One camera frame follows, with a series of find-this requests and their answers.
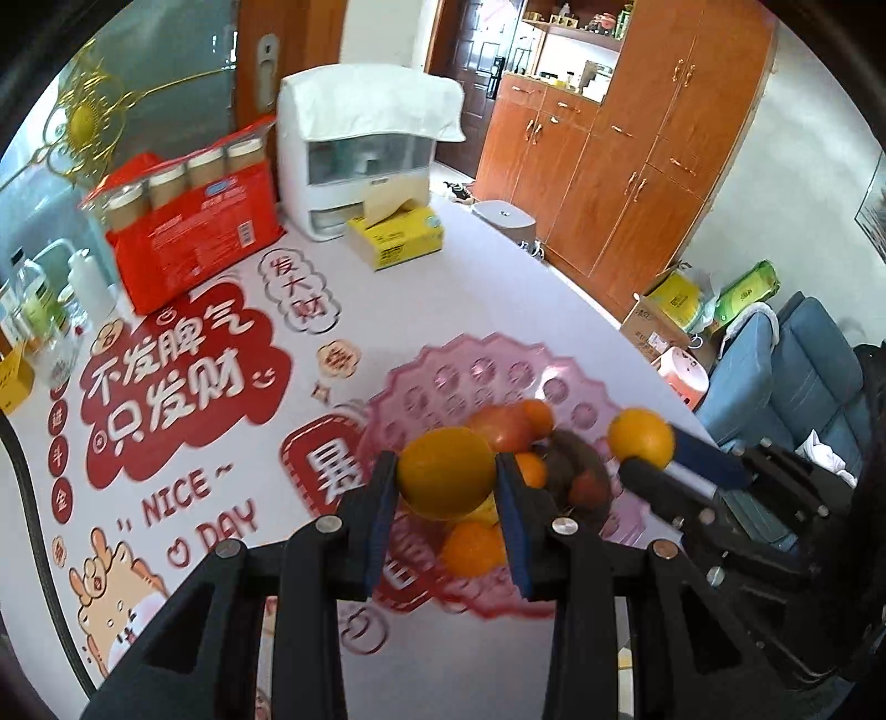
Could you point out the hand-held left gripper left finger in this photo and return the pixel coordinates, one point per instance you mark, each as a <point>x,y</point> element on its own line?
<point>379,526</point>

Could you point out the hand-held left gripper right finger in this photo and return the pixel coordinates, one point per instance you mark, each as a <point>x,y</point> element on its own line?
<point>516,533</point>

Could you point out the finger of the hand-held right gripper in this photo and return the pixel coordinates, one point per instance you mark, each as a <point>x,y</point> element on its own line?
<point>657,484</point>
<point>713,460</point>

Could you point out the small red fruit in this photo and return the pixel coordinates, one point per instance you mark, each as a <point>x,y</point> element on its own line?
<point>590,490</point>

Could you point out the large orange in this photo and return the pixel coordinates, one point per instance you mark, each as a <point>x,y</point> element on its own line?
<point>446,474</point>

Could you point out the dark avocado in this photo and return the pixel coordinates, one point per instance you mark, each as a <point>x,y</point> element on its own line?
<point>571,453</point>

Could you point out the pink plastic fruit plate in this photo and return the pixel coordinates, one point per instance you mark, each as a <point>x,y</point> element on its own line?
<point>443,377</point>

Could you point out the pink bin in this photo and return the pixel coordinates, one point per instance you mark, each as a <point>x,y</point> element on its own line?
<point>682,377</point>

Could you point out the red apple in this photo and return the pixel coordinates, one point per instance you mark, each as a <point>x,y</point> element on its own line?
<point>502,426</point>

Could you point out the blue sofa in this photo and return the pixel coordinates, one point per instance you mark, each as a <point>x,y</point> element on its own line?
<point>803,374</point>

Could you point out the cardboard box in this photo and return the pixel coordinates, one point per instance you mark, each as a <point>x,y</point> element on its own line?
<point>647,332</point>

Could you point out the white fluffy cloth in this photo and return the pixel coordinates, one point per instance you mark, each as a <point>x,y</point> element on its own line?
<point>758,315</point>

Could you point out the yellow pack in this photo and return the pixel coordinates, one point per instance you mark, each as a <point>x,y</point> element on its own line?
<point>675,298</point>

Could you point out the green pack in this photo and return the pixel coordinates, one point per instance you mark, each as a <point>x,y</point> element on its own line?
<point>747,291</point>

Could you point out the black bag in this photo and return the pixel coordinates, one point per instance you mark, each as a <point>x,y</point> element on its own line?
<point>873,388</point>

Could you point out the printed tablecloth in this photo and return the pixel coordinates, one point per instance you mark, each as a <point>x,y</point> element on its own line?
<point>207,429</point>

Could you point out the yellow tissue box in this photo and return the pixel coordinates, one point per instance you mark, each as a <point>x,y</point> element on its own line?
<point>401,242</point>

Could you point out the wooden cabinet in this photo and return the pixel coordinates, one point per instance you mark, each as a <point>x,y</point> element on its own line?
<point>623,173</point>

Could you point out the beige tissue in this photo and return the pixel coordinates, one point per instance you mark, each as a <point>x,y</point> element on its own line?
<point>387,204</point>

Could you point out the white countertop appliance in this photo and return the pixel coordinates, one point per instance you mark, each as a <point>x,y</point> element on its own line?
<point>297,201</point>

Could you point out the red pack of jars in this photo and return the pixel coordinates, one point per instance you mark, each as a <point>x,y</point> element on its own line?
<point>194,235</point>

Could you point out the dark shoes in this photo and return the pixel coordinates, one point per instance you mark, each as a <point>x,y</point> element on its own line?
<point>460,190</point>

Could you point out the glass jar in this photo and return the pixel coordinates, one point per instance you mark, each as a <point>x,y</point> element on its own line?
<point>59,353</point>

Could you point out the clear bottle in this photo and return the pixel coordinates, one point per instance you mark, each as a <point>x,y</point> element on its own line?
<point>28,304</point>

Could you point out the white cloth cover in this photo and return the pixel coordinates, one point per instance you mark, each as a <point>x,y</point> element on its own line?
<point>367,97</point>

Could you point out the row of shelf ornaments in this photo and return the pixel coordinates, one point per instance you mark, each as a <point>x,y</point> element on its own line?
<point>602,21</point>

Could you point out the dark brown door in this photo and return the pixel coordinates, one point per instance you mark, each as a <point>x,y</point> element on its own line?
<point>471,69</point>

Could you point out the gold door ornament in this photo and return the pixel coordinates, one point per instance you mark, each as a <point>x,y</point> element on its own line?
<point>83,121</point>

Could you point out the glass door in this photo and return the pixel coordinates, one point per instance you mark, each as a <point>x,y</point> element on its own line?
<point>173,55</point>

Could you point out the framed wall picture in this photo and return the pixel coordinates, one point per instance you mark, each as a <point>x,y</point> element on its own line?
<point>873,214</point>

